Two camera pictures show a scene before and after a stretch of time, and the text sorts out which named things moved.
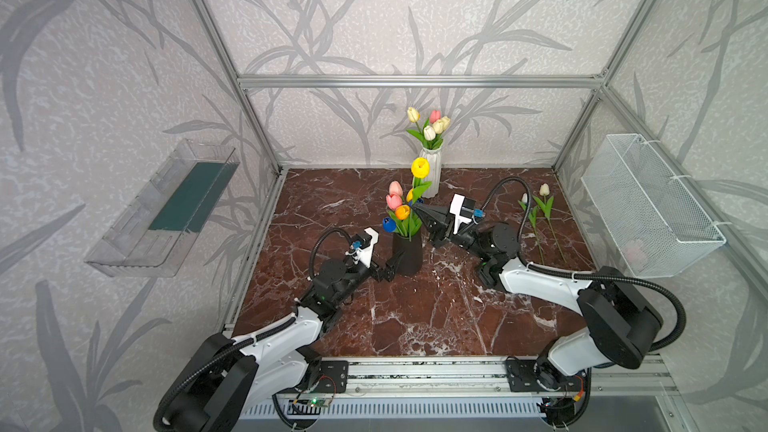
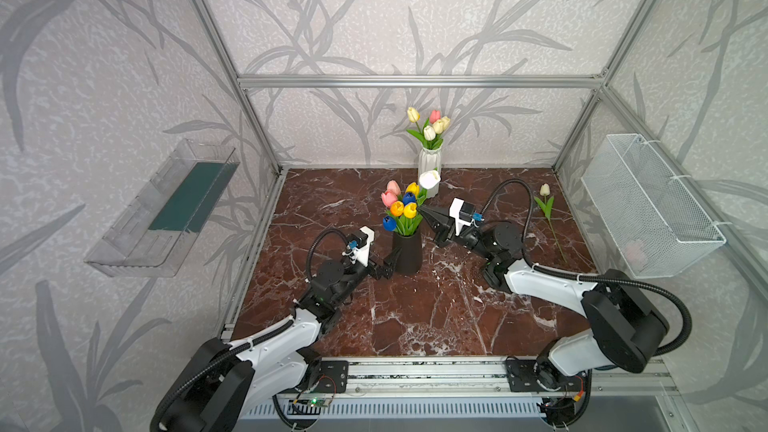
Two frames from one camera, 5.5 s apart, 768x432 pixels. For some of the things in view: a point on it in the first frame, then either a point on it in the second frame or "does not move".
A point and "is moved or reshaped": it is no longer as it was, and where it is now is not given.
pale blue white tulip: [532, 217] -> [429, 179]
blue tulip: [388, 224] does not move
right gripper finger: [438, 219] does not move
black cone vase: [410, 264] does not move
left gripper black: [379, 270] does not move
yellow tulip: [420, 169] is moved or reshaped
